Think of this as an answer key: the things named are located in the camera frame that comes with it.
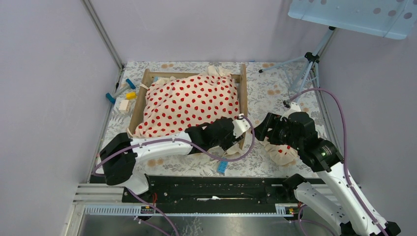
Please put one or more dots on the floral table mat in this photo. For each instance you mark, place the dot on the floral table mat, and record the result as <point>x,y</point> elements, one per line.
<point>266,90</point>

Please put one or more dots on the blue toy brick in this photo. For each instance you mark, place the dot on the blue toy brick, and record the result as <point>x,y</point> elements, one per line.
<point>222,166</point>

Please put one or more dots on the grey tripod stand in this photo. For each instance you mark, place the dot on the grey tripod stand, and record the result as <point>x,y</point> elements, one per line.
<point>309,72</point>

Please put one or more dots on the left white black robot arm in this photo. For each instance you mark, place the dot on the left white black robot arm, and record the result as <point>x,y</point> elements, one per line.
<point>120,156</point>

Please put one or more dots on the small strawberry print pillow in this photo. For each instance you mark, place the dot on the small strawberry print pillow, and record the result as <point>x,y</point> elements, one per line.
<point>281,155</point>

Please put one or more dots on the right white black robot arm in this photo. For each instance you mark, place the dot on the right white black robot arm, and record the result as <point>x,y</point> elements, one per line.
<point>353,215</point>

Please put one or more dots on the light blue perforated tray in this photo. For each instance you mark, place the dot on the light blue perforated tray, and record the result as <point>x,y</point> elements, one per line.
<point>392,19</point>

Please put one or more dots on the large strawberry print cushion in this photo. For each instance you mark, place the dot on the large strawberry print cushion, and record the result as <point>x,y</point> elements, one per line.
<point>175,104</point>

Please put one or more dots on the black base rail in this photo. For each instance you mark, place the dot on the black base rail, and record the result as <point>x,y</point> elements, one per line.
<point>223,195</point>

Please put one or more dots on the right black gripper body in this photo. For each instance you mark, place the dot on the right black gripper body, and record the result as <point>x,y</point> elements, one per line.
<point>280,132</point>

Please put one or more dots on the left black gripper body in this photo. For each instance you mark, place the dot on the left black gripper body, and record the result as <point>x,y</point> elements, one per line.
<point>229,139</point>

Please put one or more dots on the beige wooden toy block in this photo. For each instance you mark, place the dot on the beige wooden toy block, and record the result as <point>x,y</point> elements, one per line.
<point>124,106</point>

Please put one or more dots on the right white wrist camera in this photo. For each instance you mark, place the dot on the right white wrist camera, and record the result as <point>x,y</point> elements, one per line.
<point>294,107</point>

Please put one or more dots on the wooden pet bed frame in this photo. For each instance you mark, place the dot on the wooden pet bed frame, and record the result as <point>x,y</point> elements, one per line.
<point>147,80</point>

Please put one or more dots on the yellow toy block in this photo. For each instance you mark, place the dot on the yellow toy block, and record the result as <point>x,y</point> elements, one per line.
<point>131,95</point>

